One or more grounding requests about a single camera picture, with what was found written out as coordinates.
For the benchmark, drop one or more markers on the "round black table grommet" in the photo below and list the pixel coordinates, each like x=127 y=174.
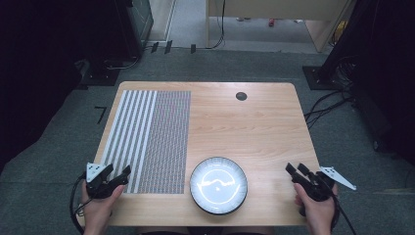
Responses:
x=241 y=96

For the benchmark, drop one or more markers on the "wooden table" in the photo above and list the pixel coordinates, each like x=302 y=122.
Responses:
x=254 y=130

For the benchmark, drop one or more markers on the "dark green cabinet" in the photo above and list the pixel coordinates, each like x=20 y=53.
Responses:
x=142 y=23

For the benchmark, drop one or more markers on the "person's left hand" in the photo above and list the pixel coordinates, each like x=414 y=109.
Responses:
x=98 y=212

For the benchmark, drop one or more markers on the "light wooden desk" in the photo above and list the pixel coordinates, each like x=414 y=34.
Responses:
x=277 y=8

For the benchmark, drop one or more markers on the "black stand base plate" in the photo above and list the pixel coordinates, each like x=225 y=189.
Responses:
x=314 y=78

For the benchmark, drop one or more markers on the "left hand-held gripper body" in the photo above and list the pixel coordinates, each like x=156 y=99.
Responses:
x=98 y=191

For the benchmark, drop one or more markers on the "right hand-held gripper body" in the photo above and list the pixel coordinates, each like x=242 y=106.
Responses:
x=319 y=191

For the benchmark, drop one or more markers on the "small red item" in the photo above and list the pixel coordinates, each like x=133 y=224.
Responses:
x=271 y=22

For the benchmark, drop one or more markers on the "striped woven placemat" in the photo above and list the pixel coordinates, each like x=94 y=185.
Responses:
x=163 y=137

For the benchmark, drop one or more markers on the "person's right hand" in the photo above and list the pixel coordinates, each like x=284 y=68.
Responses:
x=321 y=215

